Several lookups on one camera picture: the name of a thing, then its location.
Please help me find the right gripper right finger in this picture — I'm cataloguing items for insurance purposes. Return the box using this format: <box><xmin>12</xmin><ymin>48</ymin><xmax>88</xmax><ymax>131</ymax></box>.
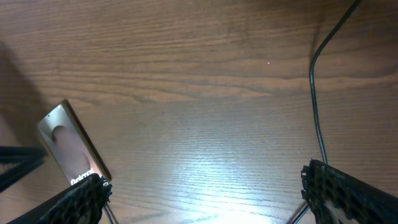
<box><xmin>301</xmin><ymin>160</ymin><xmax>397</xmax><ymax>224</ymax></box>

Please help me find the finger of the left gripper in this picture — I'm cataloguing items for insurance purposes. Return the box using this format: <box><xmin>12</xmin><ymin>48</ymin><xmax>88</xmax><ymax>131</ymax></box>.
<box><xmin>1</xmin><ymin>146</ymin><xmax>47</xmax><ymax>192</ymax></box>

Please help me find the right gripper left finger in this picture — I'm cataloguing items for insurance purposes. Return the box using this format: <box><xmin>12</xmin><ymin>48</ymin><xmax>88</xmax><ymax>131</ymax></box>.
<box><xmin>10</xmin><ymin>174</ymin><xmax>112</xmax><ymax>224</ymax></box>

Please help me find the black USB charging cable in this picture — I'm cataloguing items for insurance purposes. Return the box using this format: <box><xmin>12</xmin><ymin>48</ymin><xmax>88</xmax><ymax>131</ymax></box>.
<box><xmin>104</xmin><ymin>0</ymin><xmax>363</xmax><ymax>224</ymax></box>

